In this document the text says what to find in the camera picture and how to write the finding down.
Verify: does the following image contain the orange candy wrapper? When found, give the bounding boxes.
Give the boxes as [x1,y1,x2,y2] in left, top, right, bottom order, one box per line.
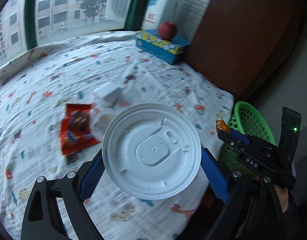
[216,119,231,133]

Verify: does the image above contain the white round plastic lid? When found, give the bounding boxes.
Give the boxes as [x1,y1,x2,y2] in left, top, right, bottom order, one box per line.
[102,103,202,200]

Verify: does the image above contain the orange red snack bag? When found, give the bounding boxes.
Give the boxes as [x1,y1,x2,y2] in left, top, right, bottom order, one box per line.
[59,103,100,155]

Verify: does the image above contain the white styrofoam block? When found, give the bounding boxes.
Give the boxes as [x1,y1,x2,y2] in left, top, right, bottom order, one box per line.
[92,82,122,107]

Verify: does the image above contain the white round yogurt cup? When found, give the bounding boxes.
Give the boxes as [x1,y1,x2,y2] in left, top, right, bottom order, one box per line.
[90,112,115,142]

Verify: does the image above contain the person right hand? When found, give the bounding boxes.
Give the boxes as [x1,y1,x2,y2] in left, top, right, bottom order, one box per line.
[274,185,289,212]

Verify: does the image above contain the green plastic waste basket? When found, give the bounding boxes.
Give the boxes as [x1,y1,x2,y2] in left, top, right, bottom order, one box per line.
[219,101,276,178]

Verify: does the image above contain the brown wooden wardrobe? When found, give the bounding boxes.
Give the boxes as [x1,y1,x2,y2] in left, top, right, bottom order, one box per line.
[186,0,303,102]

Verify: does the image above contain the blue yellow tissue box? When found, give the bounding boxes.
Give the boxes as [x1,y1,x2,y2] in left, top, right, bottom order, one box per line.
[136,29,190,64]

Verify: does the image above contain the red apple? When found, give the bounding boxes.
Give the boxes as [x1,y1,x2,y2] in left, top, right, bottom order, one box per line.
[157,22,177,40]

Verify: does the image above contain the patterned white bed sheet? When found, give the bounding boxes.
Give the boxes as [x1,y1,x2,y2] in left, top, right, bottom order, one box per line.
[0,30,235,240]

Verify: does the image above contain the green window frame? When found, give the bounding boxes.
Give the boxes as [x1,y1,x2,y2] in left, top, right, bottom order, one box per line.
[0,0,219,53]

